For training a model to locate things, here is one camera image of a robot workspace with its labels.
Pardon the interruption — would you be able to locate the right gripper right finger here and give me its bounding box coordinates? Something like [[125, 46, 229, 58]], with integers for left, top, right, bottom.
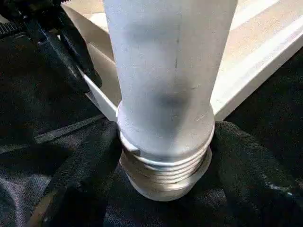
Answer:
[[210, 121, 303, 227]]

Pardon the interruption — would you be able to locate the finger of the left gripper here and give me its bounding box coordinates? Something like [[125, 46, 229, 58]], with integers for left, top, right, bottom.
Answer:
[[59, 29, 103, 86], [25, 23, 92, 96]]

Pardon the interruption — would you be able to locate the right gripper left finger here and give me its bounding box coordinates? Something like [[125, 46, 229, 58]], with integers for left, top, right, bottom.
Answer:
[[33, 120, 122, 227]]

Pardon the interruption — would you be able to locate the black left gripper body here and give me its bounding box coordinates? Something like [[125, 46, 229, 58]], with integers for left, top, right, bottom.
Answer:
[[0, 0, 66, 48]]

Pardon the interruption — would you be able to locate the white plastic table leg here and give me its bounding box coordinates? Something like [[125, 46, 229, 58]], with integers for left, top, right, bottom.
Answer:
[[104, 0, 234, 203]]

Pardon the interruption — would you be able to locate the white plastic table top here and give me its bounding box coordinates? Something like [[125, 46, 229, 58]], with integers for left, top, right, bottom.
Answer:
[[61, 0, 303, 122]]

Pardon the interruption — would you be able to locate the black plastic mat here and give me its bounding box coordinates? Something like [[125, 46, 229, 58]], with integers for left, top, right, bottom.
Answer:
[[0, 0, 303, 227]]

